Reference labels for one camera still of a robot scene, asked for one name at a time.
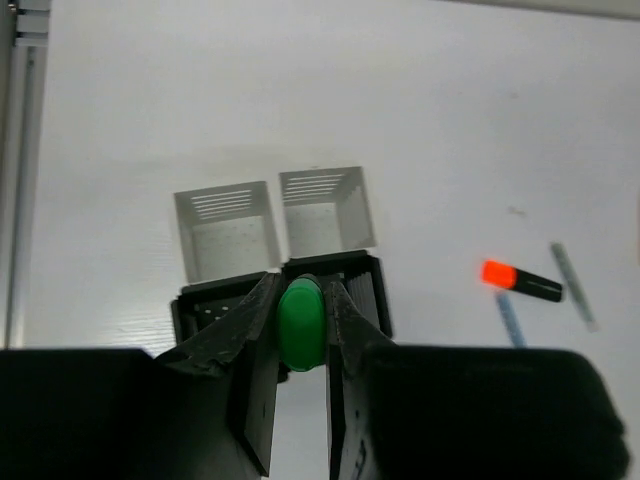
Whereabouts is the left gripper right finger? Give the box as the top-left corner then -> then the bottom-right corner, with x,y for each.
325,282 -> 400,479

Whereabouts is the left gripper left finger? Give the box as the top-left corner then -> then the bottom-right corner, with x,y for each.
158,273 -> 281,475

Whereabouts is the green cap highlighter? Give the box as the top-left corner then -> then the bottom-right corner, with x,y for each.
276,274 -> 327,372

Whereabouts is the orange cap black highlighter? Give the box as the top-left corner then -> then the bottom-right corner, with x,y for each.
481,260 -> 563,303

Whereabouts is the black container front left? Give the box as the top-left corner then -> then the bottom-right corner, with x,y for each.
170,272 -> 265,344

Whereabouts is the black container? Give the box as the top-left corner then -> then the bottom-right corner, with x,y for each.
282,250 -> 393,337
170,272 -> 265,344

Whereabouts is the black container front right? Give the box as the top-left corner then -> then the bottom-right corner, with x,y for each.
282,250 -> 393,337

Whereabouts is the white container back left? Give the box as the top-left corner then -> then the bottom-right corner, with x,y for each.
173,181 -> 281,284

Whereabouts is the white container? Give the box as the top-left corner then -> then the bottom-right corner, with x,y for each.
173,181 -> 281,284
279,166 -> 377,258

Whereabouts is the white container back right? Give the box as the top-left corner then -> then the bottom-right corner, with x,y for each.
279,166 -> 377,258

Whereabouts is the light blue pen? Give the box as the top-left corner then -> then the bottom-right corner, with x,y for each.
495,291 -> 527,348

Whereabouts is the grey green pen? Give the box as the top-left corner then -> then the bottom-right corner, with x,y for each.
550,242 -> 599,332

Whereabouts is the aluminium rail frame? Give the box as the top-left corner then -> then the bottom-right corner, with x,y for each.
1,1 -> 52,349

